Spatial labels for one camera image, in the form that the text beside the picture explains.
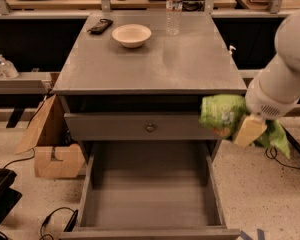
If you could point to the green rice chip bag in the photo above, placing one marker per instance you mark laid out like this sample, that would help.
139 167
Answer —
222 114

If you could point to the grey middle drawer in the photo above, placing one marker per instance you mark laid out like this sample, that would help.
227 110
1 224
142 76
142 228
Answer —
137 126

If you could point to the black plastic tray stack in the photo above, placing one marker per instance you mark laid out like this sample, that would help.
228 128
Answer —
8 196

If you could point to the brown cardboard box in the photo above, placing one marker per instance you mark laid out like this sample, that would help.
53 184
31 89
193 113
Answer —
55 157

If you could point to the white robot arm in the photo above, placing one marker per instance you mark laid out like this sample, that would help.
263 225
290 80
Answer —
275 90

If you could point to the grey open bottom drawer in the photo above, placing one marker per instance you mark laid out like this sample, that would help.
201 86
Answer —
150 190

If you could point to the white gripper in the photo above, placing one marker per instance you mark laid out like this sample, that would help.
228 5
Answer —
261 100

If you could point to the clear plastic water bottle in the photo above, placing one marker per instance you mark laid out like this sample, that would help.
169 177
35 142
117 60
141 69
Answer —
173 13

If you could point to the small white pump dispenser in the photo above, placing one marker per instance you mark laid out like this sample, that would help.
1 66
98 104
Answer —
232 49

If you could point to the white ceramic bowl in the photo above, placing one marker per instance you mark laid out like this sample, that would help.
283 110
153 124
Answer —
131 35

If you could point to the grey wooden drawer cabinet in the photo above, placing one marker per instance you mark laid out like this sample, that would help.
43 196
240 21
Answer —
167 74

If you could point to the black remote control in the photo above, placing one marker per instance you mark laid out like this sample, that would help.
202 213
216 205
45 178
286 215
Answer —
100 27

